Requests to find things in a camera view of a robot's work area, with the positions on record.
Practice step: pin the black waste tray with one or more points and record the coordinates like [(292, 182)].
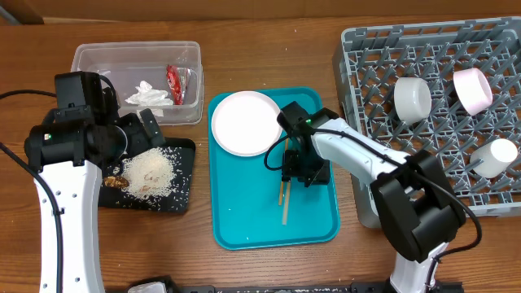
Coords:
[(115, 198)]

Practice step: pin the wooden chopstick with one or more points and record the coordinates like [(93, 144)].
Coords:
[(282, 186), (286, 200)]

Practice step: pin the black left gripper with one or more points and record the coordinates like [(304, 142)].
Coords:
[(131, 122)]

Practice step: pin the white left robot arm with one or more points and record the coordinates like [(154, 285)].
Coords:
[(68, 193)]

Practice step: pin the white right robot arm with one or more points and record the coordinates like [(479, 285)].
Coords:
[(416, 205)]

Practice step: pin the black mounting rail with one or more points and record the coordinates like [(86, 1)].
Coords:
[(172, 287)]

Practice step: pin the red snack wrapper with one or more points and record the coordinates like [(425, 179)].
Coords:
[(178, 79)]

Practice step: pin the brown food scrap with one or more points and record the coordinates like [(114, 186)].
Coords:
[(118, 182)]

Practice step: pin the white napkin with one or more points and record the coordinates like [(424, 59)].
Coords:
[(149, 97)]

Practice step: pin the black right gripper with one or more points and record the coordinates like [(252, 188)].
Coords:
[(294, 167)]

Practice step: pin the clear plastic waste bin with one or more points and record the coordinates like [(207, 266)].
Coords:
[(127, 64)]

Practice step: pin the cooked white rice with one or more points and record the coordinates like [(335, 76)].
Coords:
[(155, 174)]

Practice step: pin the teal serving tray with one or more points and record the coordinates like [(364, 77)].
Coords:
[(245, 191)]

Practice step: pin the grey dishwasher rack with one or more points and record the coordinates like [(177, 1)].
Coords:
[(368, 62)]

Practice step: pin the grey bowl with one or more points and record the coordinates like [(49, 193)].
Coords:
[(412, 99)]

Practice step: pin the white paper cup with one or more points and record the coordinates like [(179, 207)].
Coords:
[(495, 157)]

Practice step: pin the pink round plate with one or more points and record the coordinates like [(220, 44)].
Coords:
[(245, 123)]

